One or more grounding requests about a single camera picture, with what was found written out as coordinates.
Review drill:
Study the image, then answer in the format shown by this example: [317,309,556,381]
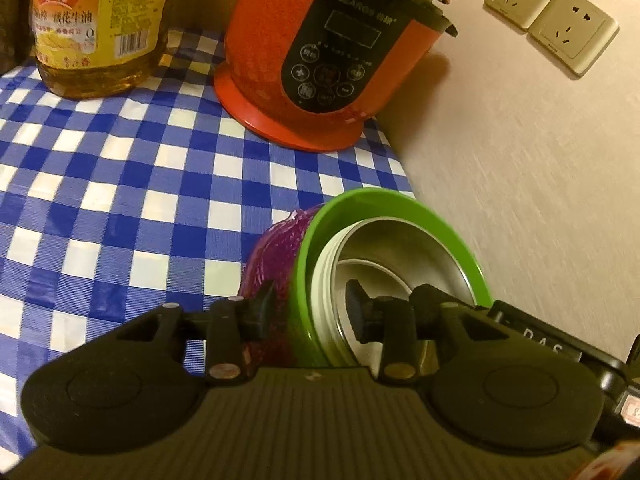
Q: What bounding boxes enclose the cooking oil bottle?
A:
[30,0,176,100]

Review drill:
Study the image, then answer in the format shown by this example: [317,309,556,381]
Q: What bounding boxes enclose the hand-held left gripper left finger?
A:
[116,281,277,381]

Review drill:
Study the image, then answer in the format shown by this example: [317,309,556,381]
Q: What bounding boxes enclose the stainless steel bowl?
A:
[327,219,473,376]

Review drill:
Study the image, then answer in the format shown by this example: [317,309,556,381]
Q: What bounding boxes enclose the green plastic bowl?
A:
[292,187,496,367]

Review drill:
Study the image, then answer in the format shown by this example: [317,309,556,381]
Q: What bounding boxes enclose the small purple transparent plate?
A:
[239,205,326,367]

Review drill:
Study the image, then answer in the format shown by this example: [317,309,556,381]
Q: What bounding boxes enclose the red electric pressure cooker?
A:
[214,0,460,153]

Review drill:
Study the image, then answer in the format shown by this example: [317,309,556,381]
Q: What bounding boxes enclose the blue white checked tablecloth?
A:
[0,27,416,441]

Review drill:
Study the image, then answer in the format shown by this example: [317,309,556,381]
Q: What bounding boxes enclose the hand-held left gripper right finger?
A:
[346,280,498,381]

